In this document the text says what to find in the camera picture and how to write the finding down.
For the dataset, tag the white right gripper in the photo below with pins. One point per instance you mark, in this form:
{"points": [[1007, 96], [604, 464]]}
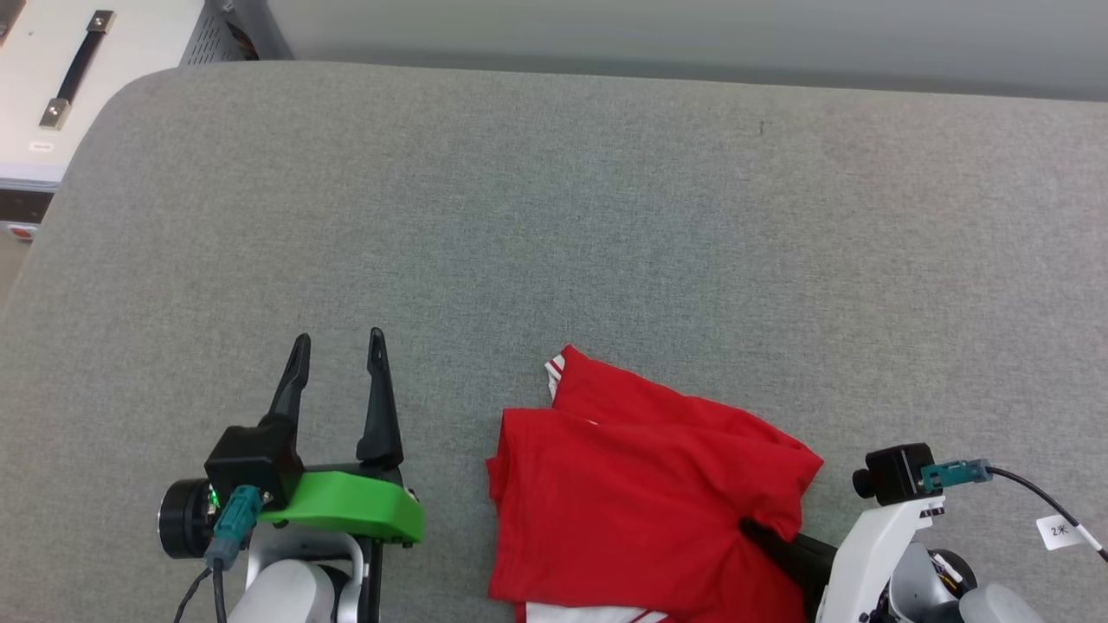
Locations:
{"points": [[866, 562]]}

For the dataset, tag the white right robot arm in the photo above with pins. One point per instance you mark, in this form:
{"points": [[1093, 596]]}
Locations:
{"points": [[995, 606]]}

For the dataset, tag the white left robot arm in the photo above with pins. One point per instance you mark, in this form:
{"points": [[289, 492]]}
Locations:
{"points": [[286, 593]]}

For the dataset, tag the black cylindrical wrist motor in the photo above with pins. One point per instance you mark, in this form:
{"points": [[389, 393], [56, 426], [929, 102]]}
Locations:
{"points": [[182, 519]]}

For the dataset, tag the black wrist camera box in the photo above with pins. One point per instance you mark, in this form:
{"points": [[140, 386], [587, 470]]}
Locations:
{"points": [[900, 474], [255, 459]]}

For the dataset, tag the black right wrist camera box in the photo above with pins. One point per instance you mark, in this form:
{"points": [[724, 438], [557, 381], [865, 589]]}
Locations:
{"points": [[900, 474]]}

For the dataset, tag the red round button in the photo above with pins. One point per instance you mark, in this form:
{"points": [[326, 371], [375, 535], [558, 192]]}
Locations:
{"points": [[22, 231]]}

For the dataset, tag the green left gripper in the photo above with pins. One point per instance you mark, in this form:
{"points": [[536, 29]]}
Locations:
{"points": [[355, 506]]}

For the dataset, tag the red basketball jersey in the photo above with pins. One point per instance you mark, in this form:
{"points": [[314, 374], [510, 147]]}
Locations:
{"points": [[623, 502]]}

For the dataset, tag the white cabinet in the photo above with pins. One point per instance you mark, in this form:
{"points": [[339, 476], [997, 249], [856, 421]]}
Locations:
{"points": [[147, 52]]}

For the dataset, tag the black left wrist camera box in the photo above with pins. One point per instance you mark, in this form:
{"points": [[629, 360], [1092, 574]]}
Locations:
{"points": [[255, 459]]}

